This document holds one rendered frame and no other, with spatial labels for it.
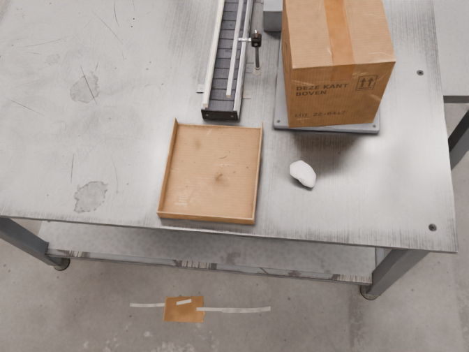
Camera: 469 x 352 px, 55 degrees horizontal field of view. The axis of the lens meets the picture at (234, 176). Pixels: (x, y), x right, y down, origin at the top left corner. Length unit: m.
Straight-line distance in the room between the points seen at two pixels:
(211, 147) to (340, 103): 0.38
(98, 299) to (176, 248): 0.47
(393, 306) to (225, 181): 1.07
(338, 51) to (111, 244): 1.23
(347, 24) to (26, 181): 0.99
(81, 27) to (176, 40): 0.35
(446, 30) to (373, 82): 0.52
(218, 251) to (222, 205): 0.62
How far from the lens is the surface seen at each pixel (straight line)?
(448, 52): 1.59
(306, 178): 1.23
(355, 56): 1.12
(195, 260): 1.83
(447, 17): 1.68
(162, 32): 1.61
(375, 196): 1.27
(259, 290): 2.01
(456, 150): 1.84
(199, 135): 1.34
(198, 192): 1.25
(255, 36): 1.35
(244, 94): 1.40
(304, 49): 1.13
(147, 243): 1.89
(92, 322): 2.13
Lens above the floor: 1.97
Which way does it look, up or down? 64 degrees down
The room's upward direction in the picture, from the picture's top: 10 degrees counter-clockwise
